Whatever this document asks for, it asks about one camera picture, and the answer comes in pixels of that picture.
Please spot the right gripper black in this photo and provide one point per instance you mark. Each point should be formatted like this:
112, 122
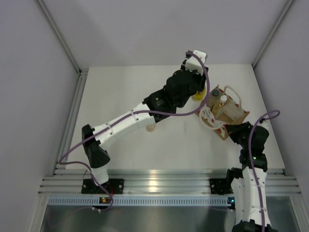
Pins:
233, 130

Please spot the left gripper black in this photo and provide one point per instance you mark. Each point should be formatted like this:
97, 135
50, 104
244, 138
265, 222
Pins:
200, 79

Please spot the yellow bottle red cap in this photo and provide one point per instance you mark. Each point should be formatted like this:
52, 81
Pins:
199, 95

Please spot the burlap watermelon canvas bag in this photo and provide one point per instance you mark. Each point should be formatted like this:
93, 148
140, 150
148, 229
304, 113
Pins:
207, 115

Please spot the yellow bottle white cap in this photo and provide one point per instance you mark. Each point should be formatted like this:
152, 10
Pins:
222, 101

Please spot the pale bottle white cap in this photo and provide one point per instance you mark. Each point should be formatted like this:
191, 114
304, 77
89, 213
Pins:
150, 128

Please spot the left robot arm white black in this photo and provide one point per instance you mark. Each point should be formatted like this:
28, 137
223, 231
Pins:
156, 107

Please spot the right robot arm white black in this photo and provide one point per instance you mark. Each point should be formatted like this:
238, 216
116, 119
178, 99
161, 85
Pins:
248, 183

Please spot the clear refill pouch white label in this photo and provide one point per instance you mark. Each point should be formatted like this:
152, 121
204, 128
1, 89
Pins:
230, 112

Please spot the square bottle grey cap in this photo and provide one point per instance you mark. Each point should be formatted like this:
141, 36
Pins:
213, 97

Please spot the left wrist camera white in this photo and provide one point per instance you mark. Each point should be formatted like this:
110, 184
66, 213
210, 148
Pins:
195, 61

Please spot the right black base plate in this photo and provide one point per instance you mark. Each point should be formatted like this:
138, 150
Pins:
220, 186

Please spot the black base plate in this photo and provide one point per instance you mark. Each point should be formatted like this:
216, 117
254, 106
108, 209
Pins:
113, 186
220, 186

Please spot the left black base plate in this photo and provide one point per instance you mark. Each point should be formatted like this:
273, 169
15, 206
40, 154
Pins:
113, 186

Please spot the right aluminium frame post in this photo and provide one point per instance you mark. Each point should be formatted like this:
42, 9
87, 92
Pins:
274, 29

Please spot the aluminium frame post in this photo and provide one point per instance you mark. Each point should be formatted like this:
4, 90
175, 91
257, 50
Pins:
57, 32
274, 29

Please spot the aluminium rail frame front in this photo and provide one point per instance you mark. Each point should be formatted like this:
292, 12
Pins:
162, 182

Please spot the left aluminium frame post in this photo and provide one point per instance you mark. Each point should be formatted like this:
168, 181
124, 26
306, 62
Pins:
57, 32

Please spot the grey slotted cable duct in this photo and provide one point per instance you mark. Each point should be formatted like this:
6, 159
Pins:
220, 201

